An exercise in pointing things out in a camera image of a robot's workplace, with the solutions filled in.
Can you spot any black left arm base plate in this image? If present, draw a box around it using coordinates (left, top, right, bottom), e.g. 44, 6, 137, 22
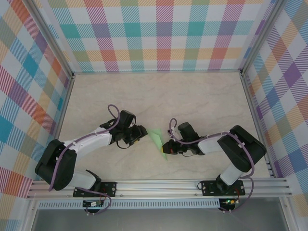
73, 182, 118, 198

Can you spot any aluminium frame rail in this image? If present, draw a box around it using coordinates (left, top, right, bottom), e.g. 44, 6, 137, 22
240, 73, 276, 179
42, 76, 75, 181
72, 69, 244, 76

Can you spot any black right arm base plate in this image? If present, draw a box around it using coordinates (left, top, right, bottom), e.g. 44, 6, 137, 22
201, 180, 246, 197

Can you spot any slotted grey cable tray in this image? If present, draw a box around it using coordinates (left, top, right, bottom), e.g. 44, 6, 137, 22
38, 198, 221, 209

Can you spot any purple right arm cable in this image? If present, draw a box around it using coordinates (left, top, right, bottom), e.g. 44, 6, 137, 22
169, 117, 255, 214

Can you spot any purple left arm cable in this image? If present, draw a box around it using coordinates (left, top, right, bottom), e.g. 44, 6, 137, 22
49, 104, 121, 216

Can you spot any thin black left gripper cable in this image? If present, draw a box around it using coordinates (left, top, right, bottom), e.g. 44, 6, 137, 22
115, 141, 132, 150

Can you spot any aluminium frame post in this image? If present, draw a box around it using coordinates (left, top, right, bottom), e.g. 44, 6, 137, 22
24, 0, 75, 79
240, 0, 287, 75
23, 199, 40, 231
279, 197, 296, 231

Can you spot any light green paper sheet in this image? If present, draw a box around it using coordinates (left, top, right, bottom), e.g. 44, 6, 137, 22
147, 128, 169, 161

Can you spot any wide aluminium mounting rail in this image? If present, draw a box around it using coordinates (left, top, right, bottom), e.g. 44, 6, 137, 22
26, 178, 293, 199

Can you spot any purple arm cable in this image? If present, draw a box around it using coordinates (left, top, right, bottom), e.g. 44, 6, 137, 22
169, 117, 255, 214
49, 104, 121, 216

